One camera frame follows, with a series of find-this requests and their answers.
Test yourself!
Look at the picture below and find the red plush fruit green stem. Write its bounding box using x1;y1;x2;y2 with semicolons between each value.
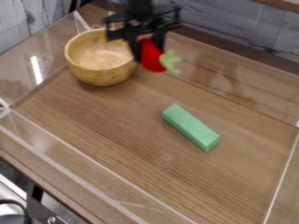
139;38;182;75

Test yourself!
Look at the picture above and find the black cable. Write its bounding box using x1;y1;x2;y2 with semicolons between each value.
0;199;31;224

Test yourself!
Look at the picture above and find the green rectangular block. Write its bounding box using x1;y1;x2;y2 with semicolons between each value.
162;104;221;151

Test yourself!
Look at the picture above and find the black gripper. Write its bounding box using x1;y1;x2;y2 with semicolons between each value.
103;0;183;63

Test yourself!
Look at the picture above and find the wooden bowl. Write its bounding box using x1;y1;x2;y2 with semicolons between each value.
65;28;137;87

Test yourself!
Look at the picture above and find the black table leg bracket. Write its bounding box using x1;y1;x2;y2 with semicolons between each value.
27;183;86;224

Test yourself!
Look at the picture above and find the clear acrylic tray enclosure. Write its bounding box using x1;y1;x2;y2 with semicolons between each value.
0;17;299;224

